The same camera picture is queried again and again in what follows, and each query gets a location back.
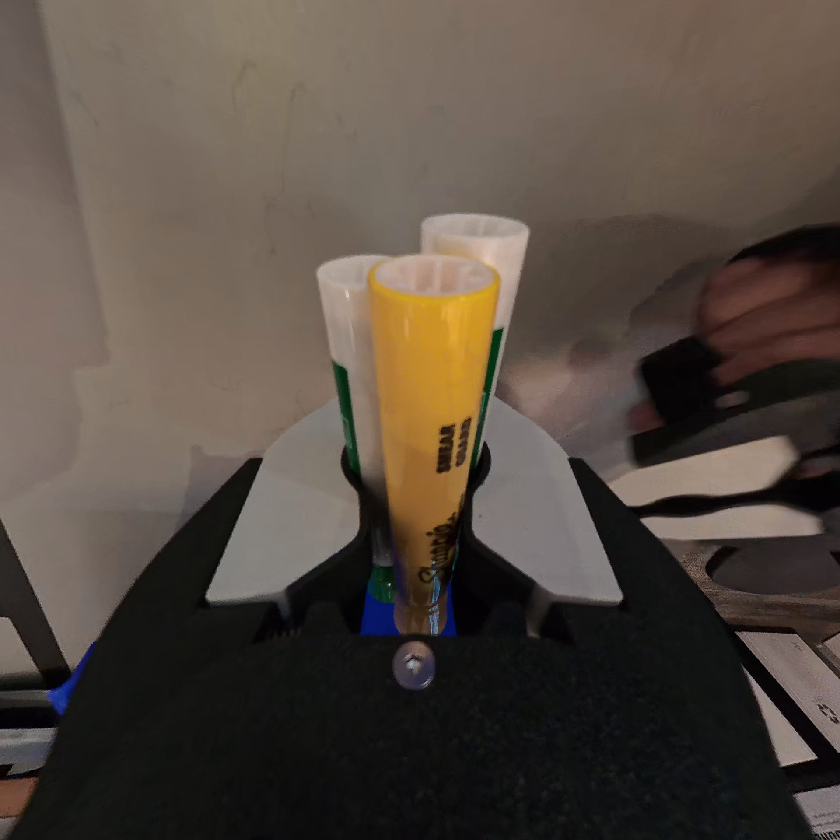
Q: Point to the yellow highlighter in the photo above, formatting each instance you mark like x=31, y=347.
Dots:
x=426, y=394

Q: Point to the white marker green label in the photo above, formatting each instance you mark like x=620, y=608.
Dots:
x=341, y=315
x=513, y=289

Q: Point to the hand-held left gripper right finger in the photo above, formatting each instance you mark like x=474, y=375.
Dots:
x=544, y=518

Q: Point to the black metal frame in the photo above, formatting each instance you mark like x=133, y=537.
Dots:
x=26, y=604

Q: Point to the dark wooden holder with holes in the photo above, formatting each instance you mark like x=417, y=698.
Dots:
x=695, y=558

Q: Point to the black and white cardboard box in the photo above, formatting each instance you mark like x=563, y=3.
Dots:
x=787, y=669

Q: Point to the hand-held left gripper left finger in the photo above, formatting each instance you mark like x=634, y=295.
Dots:
x=282, y=512

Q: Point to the white printed paper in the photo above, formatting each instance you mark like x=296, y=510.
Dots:
x=820, y=814

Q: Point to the person's right hand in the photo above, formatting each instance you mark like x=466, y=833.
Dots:
x=774, y=308

